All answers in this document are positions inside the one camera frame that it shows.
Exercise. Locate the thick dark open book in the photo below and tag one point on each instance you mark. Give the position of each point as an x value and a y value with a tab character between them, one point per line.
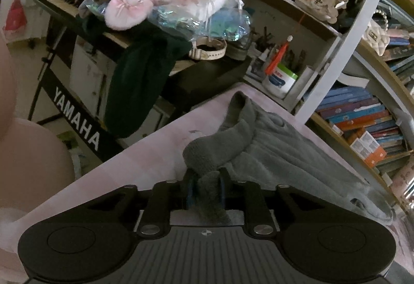
352	80

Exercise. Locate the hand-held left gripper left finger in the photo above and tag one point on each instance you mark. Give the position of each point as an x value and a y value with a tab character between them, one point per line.
190	193

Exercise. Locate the white wooden bookshelf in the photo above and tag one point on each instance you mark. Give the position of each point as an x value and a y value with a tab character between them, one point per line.
342	54

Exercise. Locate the beige wrist watch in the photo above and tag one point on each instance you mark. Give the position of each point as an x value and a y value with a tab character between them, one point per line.
210	51

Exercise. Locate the dark green cloth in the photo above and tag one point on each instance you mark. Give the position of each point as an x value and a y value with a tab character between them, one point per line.
139	83

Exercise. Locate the red tassel pen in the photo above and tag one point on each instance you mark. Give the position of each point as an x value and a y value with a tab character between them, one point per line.
276	59

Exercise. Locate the black box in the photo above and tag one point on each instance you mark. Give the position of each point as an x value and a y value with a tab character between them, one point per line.
207	77

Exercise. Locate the grey fleece garment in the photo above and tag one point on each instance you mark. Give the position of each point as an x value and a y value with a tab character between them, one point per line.
284	154

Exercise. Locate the pink printed canister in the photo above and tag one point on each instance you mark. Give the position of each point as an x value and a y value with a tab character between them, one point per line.
404	183

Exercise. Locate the row of blue leaning books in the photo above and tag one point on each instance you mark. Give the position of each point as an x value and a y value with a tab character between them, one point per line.
362	112

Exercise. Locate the black electronic keyboard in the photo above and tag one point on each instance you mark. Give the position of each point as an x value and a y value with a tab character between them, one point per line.
77	122

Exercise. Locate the orange and white carton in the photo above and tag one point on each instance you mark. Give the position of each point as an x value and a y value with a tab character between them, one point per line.
364	145
376	156

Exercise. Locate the iridescent plastic bag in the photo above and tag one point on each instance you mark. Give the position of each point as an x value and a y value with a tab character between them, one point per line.
226	23

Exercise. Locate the white quilted pearl handbag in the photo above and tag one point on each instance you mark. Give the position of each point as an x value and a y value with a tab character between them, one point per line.
378	36

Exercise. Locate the white jar with green lid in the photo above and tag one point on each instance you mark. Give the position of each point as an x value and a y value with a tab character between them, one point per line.
278	81

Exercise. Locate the red hanging ornament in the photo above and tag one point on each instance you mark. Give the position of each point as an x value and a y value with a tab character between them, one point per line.
16	15

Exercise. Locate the white side shelf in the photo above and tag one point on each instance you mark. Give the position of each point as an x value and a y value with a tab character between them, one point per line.
291	5

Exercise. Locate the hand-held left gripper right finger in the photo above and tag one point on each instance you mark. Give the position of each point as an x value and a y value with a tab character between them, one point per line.
223	190

